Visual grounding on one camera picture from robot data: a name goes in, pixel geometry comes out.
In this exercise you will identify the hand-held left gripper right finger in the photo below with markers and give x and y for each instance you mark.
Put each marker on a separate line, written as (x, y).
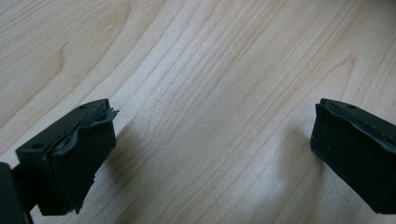
(358, 155)

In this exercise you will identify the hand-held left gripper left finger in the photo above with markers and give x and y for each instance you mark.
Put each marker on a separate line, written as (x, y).
(71, 155)

